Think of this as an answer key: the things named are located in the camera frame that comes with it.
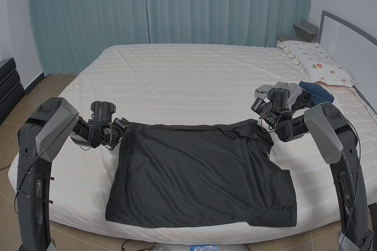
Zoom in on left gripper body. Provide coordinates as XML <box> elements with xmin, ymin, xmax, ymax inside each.
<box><xmin>110</xmin><ymin>126</ymin><xmax>128</xmax><ymax>148</ymax></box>

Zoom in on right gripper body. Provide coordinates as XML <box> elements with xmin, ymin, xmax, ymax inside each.
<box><xmin>259</xmin><ymin>111</ymin><xmax>280</xmax><ymax>131</ymax></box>

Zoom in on black T-shirt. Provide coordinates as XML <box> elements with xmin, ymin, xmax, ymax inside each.
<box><xmin>105</xmin><ymin>119</ymin><xmax>297</xmax><ymax>228</ymax></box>

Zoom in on pile of clothes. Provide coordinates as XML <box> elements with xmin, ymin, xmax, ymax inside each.
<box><xmin>254</xmin><ymin>81</ymin><xmax>335</xmax><ymax>112</ymax></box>

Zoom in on bed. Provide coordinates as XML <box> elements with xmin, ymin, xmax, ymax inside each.
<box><xmin>7</xmin><ymin>10</ymin><xmax>377</xmax><ymax>244</ymax></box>

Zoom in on pink pillow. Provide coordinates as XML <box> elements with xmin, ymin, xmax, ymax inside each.
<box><xmin>317</xmin><ymin>81</ymin><xmax>355</xmax><ymax>89</ymax></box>

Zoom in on white printed pillow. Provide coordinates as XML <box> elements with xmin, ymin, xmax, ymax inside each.
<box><xmin>277</xmin><ymin>40</ymin><xmax>355</xmax><ymax>87</ymax></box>

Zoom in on grey bedside table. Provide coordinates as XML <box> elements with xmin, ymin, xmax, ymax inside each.
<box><xmin>277</xmin><ymin>19</ymin><xmax>318</xmax><ymax>44</ymax></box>

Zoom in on black chest of drawers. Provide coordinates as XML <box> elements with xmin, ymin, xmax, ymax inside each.
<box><xmin>0</xmin><ymin>57</ymin><xmax>25</xmax><ymax>124</ymax></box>

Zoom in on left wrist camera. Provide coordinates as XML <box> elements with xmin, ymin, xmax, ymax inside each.
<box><xmin>112</xmin><ymin>117</ymin><xmax>131</xmax><ymax>130</ymax></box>

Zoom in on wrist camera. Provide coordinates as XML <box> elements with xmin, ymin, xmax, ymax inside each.
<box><xmin>251</xmin><ymin>97</ymin><xmax>267</xmax><ymax>115</ymax></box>
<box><xmin>112</xmin><ymin>117</ymin><xmax>131</xmax><ymax>130</ymax></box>

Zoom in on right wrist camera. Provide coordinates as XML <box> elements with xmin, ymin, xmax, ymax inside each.
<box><xmin>251</xmin><ymin>97</ymin><xmax>267</xmax><ymax>115</ymax></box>

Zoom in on black cable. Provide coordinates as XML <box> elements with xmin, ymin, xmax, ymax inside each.
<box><xmin>121</xmin><ymin>239</ymin><xmax>154</xmax><ymax>251</ymax></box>
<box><xmin>14</xmin><ymin>153</ymin><xmax>40</xmax><ymax>216</ymax></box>
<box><xmin>339</xmin><ymin>119</ymin><xmax>363</xmax><ymax>249</ymax></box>

